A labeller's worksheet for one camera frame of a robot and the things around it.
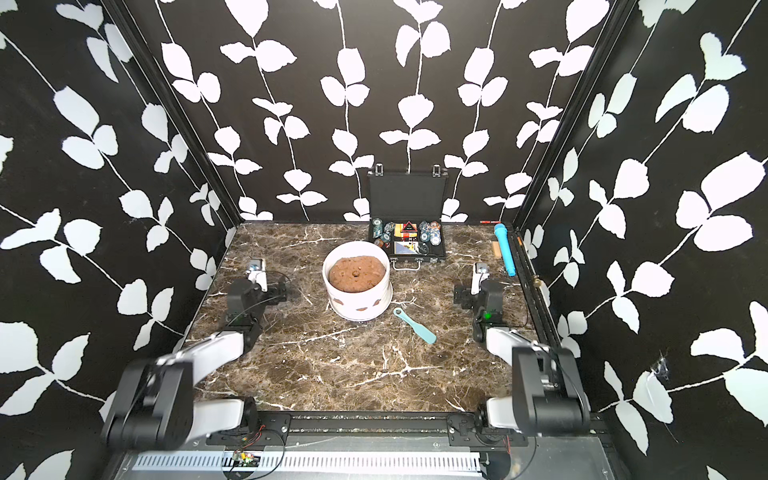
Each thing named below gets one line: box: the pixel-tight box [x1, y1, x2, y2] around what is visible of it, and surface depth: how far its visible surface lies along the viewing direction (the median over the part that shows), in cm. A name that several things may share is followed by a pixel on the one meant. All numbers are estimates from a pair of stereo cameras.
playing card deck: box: [394, 241, 419, 255], surface depth 113 cm
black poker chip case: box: [367, 164, 448, 271], surface depth 116 cm
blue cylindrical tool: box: [494, 223, 516, 277], surface depth 113 cm
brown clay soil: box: [328, 256, 386, 293], surface depth 94 cm
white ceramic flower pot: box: [322, 241, 393, 321], surface depth 90 cm
